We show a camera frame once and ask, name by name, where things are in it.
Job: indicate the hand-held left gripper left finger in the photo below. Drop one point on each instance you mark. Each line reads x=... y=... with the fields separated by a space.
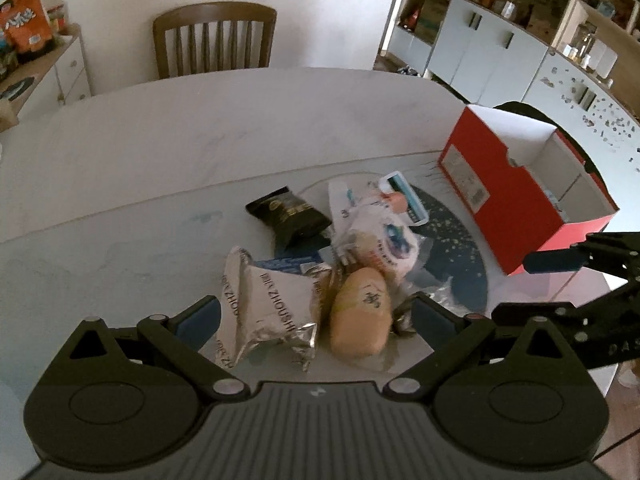
x=200 y=322

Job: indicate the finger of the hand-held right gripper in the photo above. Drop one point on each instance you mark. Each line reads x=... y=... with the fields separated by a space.
x=530 y=310
x=552 y=260

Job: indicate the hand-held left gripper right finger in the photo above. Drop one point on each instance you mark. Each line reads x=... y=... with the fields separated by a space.
x=432 y=317

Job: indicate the red cardboard shoebox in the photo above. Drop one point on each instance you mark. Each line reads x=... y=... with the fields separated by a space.
x=500 y=220

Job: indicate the silver snack packet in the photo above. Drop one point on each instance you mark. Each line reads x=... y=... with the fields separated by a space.
x=270 y=300

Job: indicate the tan bread packet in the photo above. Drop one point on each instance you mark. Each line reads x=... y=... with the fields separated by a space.
x=357 y=320

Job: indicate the white bread bag blue print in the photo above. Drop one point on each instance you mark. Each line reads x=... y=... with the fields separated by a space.
x=387 y=245

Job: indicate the blue snack packet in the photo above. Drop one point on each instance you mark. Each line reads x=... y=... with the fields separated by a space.
x=285 y=262

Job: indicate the white teal packet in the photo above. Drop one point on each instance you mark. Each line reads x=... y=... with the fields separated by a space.
x=407 y=195

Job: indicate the black snack packet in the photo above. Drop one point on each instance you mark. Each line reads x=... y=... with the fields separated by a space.
x=290 y=212

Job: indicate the white desktop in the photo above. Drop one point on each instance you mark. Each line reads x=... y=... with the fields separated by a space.
x=150 y=160

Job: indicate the white canister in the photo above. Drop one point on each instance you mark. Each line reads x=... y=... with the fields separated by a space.
x=604 y=60

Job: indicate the white shelf cabinet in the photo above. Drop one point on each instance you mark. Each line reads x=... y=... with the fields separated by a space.
x=490 y=55

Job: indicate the white sideboard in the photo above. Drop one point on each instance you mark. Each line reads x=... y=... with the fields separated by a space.
x=70 y=75

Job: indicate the small red object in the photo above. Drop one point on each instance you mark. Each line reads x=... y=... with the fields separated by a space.
x=410 y=19

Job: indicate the wooden chair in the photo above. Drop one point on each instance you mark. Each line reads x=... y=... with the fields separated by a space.
x=215 y=15

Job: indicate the orange snack bag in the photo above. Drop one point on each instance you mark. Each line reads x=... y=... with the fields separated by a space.
x=25 y=20

